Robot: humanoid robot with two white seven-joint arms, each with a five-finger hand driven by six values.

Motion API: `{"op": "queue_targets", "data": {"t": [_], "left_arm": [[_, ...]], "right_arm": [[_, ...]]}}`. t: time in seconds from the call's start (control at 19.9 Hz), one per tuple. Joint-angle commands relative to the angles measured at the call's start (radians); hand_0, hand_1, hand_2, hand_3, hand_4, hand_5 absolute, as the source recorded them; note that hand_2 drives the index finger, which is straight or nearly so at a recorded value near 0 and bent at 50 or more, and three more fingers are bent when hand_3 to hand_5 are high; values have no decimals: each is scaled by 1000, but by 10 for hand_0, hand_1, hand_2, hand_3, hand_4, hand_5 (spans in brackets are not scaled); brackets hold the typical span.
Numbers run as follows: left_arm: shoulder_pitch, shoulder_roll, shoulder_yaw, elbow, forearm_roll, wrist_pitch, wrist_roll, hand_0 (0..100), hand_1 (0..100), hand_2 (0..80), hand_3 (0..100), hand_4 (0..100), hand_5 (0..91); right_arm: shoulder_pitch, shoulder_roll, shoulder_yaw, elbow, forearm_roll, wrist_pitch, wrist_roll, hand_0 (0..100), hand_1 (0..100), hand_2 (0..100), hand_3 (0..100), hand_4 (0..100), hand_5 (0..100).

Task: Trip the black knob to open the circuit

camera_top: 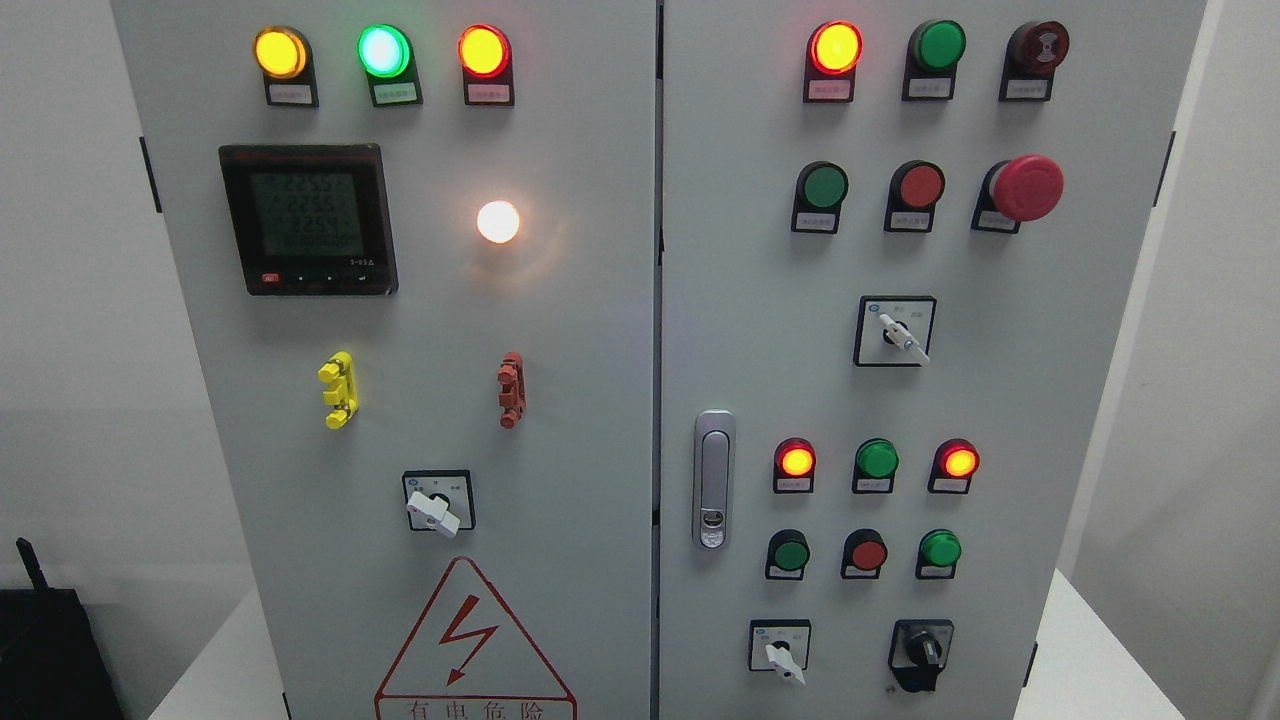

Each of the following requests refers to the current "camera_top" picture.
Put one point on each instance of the red terminal connector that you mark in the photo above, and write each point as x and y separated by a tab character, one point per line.
512	395

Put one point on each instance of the black digital power meter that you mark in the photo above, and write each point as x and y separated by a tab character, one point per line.
311	219

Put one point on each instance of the red lamp lower right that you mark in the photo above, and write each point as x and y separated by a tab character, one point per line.
954	465

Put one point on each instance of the white selector switch left door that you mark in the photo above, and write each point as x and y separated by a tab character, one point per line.
439	500

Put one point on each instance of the white glowing lamp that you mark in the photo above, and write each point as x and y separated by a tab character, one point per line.
498	221

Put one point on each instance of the red lit lamp lower left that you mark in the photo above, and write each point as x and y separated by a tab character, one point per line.
794	466

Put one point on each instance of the green lit indicator lamp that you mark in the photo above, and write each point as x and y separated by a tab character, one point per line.
387	57

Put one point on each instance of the white selector switch upper right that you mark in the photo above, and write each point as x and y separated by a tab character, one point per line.
894	330

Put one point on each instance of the red push button upper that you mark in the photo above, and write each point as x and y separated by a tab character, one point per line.
915	189

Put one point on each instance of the green lamp right top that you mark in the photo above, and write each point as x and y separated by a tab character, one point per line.
934	50

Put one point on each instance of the red lit lamp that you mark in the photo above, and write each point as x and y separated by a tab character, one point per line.
794	466
832	55

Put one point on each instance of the red push button lower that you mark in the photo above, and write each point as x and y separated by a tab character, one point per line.
864	555

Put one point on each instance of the red lit lamp right top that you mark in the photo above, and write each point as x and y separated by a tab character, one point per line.
832	55

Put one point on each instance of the red emergency stop button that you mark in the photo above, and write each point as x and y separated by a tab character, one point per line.
1015	191

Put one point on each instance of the right grey cabinet door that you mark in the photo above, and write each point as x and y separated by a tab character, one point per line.
761	321

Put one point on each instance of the red lightning warning sticker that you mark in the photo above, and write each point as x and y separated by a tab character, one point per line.
469	657

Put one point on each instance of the grey cabinet door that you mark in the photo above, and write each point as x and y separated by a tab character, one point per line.
563	502
761	321

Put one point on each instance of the silver door lock handle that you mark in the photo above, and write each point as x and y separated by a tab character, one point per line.
712	474

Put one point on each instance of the green lamp bottom right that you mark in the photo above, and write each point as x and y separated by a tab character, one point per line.
938	552

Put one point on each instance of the green push button upper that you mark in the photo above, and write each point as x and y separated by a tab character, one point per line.
820	189

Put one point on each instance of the green lamp lower middle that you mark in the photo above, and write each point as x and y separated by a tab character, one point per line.
875	466

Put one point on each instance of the yellow terminal connector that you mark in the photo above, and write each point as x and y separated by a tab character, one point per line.
340	393

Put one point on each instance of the left grey cabinet door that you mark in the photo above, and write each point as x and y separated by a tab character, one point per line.
563	502

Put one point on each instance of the yellow indicator lamp top left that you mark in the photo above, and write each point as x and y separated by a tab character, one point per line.
287	65

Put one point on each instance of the black device with antenna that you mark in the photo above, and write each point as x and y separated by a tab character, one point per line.
51	667

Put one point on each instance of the white selector switch bottom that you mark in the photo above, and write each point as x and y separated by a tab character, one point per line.
781	647

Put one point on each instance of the red push button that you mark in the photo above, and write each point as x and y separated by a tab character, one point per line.
864	555
915	189

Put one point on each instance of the red lit lamp left door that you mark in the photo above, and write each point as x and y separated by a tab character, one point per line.
486	62

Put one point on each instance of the dark red buzzer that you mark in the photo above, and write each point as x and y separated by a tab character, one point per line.
1033	53

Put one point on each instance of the green push button lower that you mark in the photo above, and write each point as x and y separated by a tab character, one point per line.
787	555

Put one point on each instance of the white selector switch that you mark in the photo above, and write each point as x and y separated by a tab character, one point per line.
781	647
894	330

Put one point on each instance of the black knob selector switch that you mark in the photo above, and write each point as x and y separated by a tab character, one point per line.
919	652

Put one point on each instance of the green push button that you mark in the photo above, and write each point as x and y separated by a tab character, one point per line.
820	189
787	555

